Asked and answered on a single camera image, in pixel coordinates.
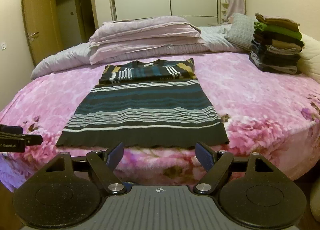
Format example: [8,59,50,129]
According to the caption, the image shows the grey checked cushion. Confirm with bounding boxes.
[226,13,256,51]

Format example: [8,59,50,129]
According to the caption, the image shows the wall light switch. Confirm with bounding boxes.
[1,42,7,50]

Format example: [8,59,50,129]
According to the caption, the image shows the beige folded garment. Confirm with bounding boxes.
[272,40,302,52]

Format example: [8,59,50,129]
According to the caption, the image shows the striped knit sweater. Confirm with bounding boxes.
[57,58,229,149]

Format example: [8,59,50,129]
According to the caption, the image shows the green folded garment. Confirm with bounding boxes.
[254,22,302,40]

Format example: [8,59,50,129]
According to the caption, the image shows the lower pink pillow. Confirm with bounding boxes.
[89,37,209,64]

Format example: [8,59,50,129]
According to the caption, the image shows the wooden bedroom door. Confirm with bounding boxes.
[22,0,63,65]

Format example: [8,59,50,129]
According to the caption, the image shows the upper pink pillow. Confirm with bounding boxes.
[89,16,201,45]

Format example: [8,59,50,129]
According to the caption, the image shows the hanging lilac garment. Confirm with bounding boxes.
[224,0,246,22]

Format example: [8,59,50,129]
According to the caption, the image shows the pink floral bedspread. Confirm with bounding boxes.
[1,53,319,191]

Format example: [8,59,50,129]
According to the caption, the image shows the brown folded garment top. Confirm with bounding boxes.
[255,13,300,32]

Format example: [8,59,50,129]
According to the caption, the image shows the pink pillow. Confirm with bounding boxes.
[89,16,201,45]
[89,37,209,64]

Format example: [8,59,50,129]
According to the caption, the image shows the grey lilac quilt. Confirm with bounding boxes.
[31,24,243,80]

